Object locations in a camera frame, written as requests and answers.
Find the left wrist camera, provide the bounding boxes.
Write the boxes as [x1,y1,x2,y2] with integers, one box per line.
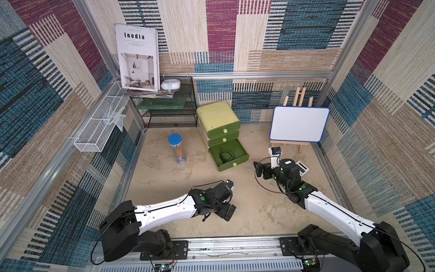
[224,180,234,192]

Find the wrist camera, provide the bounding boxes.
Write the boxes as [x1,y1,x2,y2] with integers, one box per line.
[224,180,234,192]
[268,146,282,169]

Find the clear pencil tub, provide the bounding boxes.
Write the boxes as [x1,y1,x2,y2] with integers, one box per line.
[168,134,186,164]

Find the white wire basket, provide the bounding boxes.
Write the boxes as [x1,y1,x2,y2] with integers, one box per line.
[74,80,129,153]

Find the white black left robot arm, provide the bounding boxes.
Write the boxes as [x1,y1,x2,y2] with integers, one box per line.
[98,180,236,262]

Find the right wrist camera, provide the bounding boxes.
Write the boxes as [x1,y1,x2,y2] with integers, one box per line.
[268,146,282,169]

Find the grey calculator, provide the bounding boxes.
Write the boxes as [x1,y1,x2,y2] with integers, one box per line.
[296,160,310,177]

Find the blue framed whiteboard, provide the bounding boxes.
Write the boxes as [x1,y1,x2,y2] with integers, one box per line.
[270,106,330,142]

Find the black wire shelf rack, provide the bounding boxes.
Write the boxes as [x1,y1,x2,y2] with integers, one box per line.
[129,76,198,129]

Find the Inedia magazine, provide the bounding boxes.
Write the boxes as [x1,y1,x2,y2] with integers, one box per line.
[115,24,160,92]

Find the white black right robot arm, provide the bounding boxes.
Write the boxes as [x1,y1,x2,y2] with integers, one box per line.
[253,156,410,272]

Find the black earphones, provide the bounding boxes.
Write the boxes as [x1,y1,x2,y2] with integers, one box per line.
[219,148,235,164]

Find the white oval device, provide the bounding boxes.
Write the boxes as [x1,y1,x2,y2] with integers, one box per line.
[160,79,181,91]

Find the green drawer cabinet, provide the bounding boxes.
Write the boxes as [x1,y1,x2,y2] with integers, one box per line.
[196,101,249,172]

